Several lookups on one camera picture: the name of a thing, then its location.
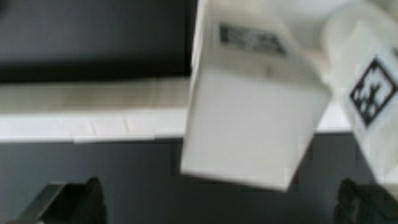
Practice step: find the white fence wall front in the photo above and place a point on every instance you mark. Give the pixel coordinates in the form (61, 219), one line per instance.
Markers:
(104, 111)

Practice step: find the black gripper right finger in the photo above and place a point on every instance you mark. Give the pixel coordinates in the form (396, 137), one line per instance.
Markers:
(367, 204)

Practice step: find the small white part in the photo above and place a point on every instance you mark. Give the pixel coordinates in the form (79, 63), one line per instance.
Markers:
(259, 98)

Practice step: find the white chair seat part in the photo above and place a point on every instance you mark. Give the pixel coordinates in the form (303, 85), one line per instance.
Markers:
(305, 15)

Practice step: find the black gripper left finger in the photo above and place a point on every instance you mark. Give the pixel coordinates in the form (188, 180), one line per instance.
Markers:
(79, 207)

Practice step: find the white chair leg with marker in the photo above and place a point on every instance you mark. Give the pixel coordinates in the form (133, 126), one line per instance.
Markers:
(362, 46)

